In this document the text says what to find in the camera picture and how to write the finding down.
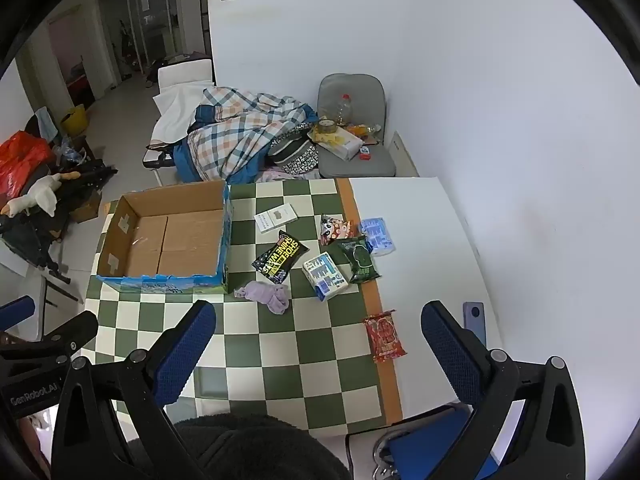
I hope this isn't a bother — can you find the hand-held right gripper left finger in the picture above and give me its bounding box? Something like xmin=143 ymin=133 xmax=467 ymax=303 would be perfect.
xmin=51 ymin=300 xmax=217 ymax=480

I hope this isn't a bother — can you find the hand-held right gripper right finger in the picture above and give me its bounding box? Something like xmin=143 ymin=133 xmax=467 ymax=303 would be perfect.
xmin=420 ymin=301 xmax=586 ymax=480

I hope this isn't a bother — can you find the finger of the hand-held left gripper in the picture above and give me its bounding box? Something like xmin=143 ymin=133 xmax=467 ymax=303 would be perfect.
xmin=0 ymin=310 xmax=99 ymax=363
xmin=0 ymin=296 xmax=36 ymax=333

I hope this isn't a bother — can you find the red snack packet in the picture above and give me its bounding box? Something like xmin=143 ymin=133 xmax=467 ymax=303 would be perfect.
xmin=363 ymin=310 xmax=408 ymax=364

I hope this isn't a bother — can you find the purple sock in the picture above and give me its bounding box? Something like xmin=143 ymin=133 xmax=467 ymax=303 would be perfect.
xmin=234 ymin=281 xmax=291 ymax=316

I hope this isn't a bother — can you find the dark green packet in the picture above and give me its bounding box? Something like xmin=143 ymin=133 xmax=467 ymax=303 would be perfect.
xmin=334 ymin=236 xmax=381 ymax=284

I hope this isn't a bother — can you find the black wipes packet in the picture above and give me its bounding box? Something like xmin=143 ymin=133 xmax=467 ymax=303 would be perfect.
xmin=251 ymin=230 xmax=310 ymax=284

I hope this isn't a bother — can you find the light blue packet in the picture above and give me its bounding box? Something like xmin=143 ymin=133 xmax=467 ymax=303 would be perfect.
xmin=359 ymin=217 xmax=397 ymax=257

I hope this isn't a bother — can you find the white and blue packet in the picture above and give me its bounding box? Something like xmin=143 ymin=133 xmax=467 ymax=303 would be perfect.
xmin=301 ymin=252 xmax=349 ymax=302

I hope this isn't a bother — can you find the white card packet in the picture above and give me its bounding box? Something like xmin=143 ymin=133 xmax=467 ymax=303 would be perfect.
xmin=253 ymin=203 xmax=297 ymax=233

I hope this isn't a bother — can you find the cartoon print snack packet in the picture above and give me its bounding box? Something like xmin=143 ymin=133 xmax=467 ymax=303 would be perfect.
xmin=320 ymin=214 xmax=355 ymax=247

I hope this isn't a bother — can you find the person's left forearm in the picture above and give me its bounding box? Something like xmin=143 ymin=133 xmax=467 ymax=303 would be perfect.
xmin=20 ymin=410 xmax=53 ymax=467

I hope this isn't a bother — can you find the blue smartphone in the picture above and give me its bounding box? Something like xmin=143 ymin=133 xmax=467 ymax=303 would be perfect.
xmin=462 ymin=301 xmax=488 ymax=347

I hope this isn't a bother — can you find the black folded stroller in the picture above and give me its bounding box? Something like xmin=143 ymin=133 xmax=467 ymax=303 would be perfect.
xmin=0 ymin=157 xmax=120 ymax=306

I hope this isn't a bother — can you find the blue chair seat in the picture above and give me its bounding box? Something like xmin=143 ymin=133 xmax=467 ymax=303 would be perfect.
xmin=345 ymin=402 xmax=506 ymax=480

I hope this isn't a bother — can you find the person's black fleece garment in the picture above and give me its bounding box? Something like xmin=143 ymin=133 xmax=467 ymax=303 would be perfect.
xmin=115 ymin=412 xmax=353 ymax=480

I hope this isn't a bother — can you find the small brown cardboard box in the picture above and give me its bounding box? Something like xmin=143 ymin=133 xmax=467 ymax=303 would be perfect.
xmin=70 ymin=195 xmax=103 ymax=224

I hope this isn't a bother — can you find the white goose plush toy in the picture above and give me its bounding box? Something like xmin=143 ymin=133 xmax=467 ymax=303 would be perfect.
xmin=0 ymin=171 xmax=82 ymax=218

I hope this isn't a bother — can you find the green checkered tablecloth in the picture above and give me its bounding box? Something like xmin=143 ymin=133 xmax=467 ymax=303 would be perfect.
xmin=82 ymin=177 xmax=403 ymax=438

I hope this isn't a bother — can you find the red plastic bag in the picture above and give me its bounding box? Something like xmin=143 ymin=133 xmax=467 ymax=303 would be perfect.
xmin=0 ymin=130 xmax=56 ymax=198

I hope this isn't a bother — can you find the light blue cloth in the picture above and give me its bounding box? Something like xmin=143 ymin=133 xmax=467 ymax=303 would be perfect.
xmin=37 ymin=107 xmax=62 ymax=139

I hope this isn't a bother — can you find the black folding cot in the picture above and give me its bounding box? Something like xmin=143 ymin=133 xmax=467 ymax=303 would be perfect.
xmin=142 ymin=141 xmax=177 ymax=186

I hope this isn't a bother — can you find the yellow bucket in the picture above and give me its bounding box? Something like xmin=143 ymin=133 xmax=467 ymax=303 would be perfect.
xmin=60 ymin=104 xmax=92 ymax=137

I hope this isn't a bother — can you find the pink cloth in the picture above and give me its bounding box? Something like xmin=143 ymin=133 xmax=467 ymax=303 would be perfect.
xmin=257 ymin=169 xmax=321 ymax=184

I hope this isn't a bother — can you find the plaid blanket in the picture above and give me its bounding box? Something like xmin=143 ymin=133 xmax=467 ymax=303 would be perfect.
xmin=172 ymin=86 xmax=321 ymax=185

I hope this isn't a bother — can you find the black and white patterned bag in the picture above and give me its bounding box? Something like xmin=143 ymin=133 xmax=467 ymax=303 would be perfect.
xmin=268 ymin=132 xmax=321 ymax=177

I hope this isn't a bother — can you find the yellow and white box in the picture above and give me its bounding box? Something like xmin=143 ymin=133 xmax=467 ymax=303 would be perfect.
xmin=309 ymin=127 xmax=364 ymax=162

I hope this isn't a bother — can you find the orange snack bag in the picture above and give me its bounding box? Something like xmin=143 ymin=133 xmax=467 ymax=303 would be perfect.
xmin=347 ymin=121 xmax=383 ymax=139

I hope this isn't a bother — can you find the clear plastic bottle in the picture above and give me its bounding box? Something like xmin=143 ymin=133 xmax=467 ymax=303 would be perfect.
xmin=334 ymin=93 xmax=353 ymax=126

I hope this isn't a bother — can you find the grey padded chair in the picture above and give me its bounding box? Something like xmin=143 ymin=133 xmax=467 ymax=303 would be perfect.
xmin=317 ymin=73 xmax=397 ymax=179

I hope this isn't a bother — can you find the white chair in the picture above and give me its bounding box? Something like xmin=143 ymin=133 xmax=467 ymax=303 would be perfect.
xmin=158 ymin=58 xmax=215 ymax=93

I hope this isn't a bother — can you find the glass sliding door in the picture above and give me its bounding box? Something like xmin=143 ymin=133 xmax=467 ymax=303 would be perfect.
xmin=97 ymin=0 xmax=182 ymax=83

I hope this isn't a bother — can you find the white wall panel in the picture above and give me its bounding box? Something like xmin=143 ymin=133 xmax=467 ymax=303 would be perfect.
xmin=391 ymin=130 xmax=420 ymax=179

